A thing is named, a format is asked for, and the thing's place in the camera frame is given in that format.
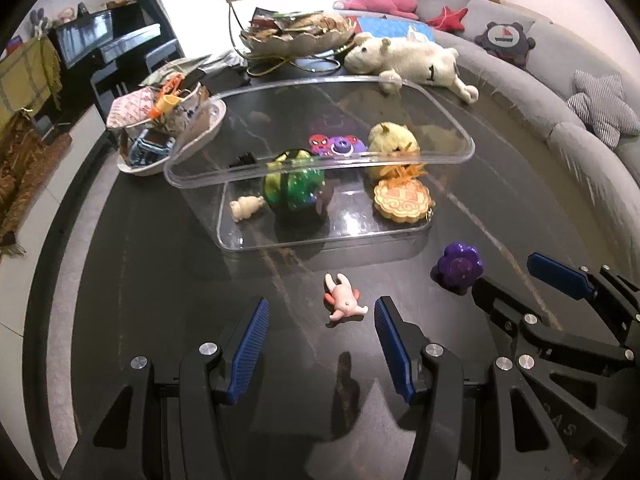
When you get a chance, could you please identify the striped star cushion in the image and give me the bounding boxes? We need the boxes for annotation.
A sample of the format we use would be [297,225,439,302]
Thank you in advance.
[566,71,640,150]

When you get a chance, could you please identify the green dinosaur toy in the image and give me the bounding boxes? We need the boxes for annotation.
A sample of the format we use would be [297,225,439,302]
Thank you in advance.
[263,149,332,221]

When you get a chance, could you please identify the blue curtain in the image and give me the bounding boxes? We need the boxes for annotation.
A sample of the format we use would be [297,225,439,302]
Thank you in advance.
[117,0,186,58]

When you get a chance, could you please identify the navy round cushion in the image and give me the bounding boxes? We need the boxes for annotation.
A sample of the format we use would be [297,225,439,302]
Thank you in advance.
[474,21,536,68]

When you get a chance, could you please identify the pile of snack packets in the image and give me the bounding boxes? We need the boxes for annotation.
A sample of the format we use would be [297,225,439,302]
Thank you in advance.
[247,7,351,43]

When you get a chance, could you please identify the purple flower toy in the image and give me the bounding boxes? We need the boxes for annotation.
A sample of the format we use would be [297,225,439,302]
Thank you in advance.
[432,241,485,288]

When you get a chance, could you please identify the white patterned cup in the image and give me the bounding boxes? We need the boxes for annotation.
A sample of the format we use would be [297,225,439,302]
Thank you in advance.
[165,82,211,133]

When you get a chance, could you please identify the grey bunny plush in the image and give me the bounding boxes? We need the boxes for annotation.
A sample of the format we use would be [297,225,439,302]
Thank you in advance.
[27,7,51,38]

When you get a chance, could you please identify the white pink bunny figurine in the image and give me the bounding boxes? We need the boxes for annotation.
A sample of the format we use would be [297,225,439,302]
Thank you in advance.
[324,272,362,322]

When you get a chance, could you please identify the white plush animal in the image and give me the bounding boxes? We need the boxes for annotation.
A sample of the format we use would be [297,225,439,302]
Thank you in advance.
[344,27,479,104]

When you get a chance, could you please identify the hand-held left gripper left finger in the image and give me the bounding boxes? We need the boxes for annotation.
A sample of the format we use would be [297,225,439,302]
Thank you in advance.
[60,296,271,480]

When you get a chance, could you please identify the red star plush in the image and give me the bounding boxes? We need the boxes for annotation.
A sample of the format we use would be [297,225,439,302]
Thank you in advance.
[426,6,468,32]

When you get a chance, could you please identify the black chair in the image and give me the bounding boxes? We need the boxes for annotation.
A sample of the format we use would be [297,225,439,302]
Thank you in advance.
[90,39,181,108]

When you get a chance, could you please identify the yellow mooncake toy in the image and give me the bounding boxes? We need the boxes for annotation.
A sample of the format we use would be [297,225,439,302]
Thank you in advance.
[372,180,435,224]

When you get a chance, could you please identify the grey sofa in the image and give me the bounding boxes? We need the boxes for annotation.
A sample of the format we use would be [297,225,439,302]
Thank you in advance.
[412,0,640,186]

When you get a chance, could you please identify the blue printed board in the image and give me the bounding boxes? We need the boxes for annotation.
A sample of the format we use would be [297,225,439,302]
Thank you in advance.
[356,16,436,43]

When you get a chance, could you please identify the patterned paper box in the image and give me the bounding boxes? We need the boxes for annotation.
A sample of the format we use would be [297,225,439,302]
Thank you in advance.
[106,86,173,128]

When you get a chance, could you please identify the blue toy car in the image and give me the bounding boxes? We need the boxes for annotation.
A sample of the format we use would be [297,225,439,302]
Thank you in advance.
[127,130,177,167]

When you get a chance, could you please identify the brown patterned cloth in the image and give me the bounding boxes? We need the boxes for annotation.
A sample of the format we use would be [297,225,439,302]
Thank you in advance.
[0,120,73,258]

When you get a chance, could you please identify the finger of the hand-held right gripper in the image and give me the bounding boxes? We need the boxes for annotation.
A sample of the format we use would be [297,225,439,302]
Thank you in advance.
[472,276,628,376]
[527,252,640,346]

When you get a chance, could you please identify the orange plastic toy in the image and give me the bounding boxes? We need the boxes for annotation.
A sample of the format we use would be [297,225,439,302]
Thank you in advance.
[150,74,183,120]

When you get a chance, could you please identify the yellow plush chick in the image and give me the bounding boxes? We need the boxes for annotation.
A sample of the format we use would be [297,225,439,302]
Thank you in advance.
[366,121,426,183]

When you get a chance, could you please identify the folded paper sheets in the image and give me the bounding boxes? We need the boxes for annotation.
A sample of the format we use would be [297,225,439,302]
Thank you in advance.
[140,55,216,86]

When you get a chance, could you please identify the clear plastic container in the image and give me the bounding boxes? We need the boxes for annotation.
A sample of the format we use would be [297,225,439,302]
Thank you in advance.
[164,75,476,261]

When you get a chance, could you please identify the small white figurine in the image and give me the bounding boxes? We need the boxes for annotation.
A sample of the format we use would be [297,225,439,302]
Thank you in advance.
[229,195,267,222]

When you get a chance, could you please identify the pink plush toy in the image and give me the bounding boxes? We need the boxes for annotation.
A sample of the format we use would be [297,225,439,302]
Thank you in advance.
[334,0,418,20]

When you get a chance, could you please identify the black piano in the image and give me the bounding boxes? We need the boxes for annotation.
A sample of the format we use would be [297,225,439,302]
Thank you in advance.
[50,0,178,106]

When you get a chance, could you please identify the white oval dish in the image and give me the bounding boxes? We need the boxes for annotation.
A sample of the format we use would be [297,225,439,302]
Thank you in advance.
[117,97,227,177]

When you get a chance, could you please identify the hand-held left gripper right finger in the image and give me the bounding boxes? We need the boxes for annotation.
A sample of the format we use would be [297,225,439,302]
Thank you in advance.
[374,296,576,480]

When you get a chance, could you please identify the black marble desktop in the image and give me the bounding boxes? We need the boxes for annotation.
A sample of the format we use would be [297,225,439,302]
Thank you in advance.
[22,60,640,480]

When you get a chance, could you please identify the yellow plaid blanket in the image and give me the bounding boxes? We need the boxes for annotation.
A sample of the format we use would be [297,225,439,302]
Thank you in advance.
[0,35,63,126]

